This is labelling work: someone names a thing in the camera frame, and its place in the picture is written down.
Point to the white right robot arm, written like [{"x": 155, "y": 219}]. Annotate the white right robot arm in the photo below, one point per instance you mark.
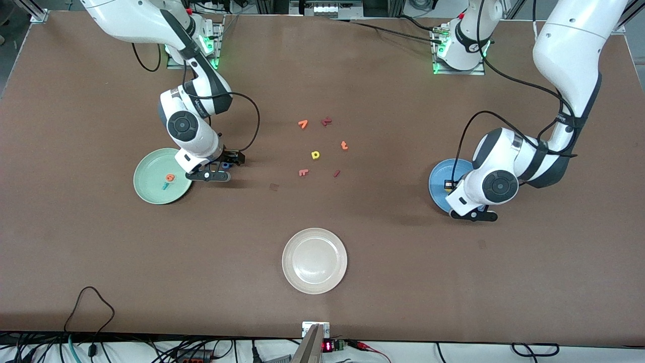
[{"x": 131, "y": 20}]

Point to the blue plate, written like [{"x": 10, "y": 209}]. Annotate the blue plate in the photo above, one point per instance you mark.
[{"x": 438, "y": 181}]

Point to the red LED display module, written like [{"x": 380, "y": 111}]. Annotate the red LED display module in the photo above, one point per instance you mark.
[{"x": 328, "y": 346}]

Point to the orange foam letter v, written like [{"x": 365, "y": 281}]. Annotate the orange foam letter v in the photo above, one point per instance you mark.
[{"x": 302, "y": 121}]

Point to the aluminium corner bracket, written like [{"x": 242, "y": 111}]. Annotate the aluminium corner bracket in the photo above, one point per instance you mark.
[{"x": 39, "y": 15}]

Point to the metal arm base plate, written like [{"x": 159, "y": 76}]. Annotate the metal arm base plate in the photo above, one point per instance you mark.
[
  {"x": 478, "y": 72},
  {"x": 220, "y": 50}
]

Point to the silver camera mount bracket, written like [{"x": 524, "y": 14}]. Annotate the silver camera mount bracket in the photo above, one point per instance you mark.
[{"x": 306, "y": 328}]

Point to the pale green plate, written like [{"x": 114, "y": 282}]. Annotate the pale green plate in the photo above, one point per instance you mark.
[{"x": 151, "y": 176}]

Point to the beige plate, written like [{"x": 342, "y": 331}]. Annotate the beige plate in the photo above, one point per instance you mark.
[{"x": 315, "y": 261}]

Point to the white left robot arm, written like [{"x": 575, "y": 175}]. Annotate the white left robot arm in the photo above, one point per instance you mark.
[{"x": 569, "y": 50}]

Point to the white power strip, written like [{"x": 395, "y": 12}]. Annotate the white power strip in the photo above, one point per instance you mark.
[{"x": 326, "y": 8}]

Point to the red clip lead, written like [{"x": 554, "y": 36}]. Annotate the red clip lead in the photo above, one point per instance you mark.
[{"x": 363, "y": 345}]

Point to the grey camera pole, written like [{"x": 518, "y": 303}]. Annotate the grey camera pole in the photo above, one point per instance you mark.
[{"x": 310, "y": 348}]

